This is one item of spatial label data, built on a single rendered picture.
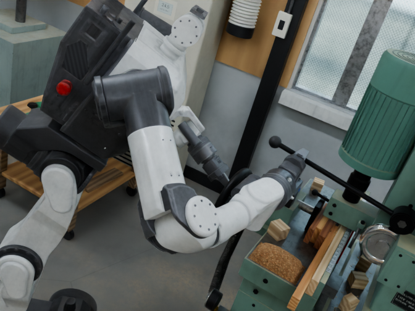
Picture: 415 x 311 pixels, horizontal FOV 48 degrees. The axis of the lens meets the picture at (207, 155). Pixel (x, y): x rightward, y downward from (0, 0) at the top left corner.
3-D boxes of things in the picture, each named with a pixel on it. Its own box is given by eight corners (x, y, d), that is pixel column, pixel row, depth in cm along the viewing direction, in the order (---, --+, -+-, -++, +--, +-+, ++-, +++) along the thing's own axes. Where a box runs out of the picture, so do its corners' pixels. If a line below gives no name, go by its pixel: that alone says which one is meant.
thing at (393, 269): (381, 263, 126) (401, 229, 121) (406, 276, 124) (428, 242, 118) (375, 281, 119) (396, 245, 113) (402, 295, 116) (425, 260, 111)
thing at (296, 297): (344, 207, 160) (349, 197, 158) (349, 210, 159) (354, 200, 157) (286, 307, 111) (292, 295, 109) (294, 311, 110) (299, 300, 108)
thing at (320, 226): (328, 211, 154) (334, 199, 152) (332, 214, 154) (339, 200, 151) (309, 241, 137) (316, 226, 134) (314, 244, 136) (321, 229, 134)
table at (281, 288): (282, 179, 178) (288, 166, 175) (357, 217, 168) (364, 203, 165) (207, 257, 128) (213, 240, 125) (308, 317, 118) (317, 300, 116)
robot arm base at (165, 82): (102, 137, 90) (90, 79, 87) (101, 126, 102) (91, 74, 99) (178, 123, 92) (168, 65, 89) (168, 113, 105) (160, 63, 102)
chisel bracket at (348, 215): (326, 209, 145) (336, 187, 141) (368, 231, 141) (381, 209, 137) (319, 219, 139) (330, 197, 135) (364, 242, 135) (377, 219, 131)
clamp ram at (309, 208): (296, 208, 150) (306, 185, 146) (317, 219, 147) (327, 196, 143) (286, 219, 142) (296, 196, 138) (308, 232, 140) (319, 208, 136)
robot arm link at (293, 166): (285, 145, 122) (268, 160, 113) (317, 165, 120) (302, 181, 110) (265, 182, 129) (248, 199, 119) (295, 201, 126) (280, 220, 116)
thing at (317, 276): (355, 200, 166) (360, 188, 164) (360, 202, 166) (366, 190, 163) (304, 292, 117) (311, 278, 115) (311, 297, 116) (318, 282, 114)
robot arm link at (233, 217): (259, 225, 97) (200, 258, 82) (224, 237, 103) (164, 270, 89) (238, 179, 98) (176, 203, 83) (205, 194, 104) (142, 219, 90)
